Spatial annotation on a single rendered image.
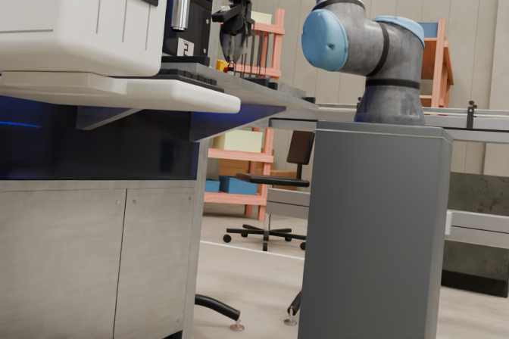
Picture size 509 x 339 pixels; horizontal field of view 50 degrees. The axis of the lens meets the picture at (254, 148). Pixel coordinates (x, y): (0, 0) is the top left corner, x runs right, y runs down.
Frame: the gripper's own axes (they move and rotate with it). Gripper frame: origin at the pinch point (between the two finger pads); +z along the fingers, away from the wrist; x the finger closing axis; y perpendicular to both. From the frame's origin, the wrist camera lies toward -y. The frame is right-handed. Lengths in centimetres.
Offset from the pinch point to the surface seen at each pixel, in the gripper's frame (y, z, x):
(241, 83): -36.3, 13.1, -25.2
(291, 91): -1.2, 10.0, -22.4
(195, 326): 39, 100, 28
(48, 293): -51, 67, 15
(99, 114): -47, 23, 7
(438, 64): 430, -80, 9
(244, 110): 3.3, 15.8, -4.7
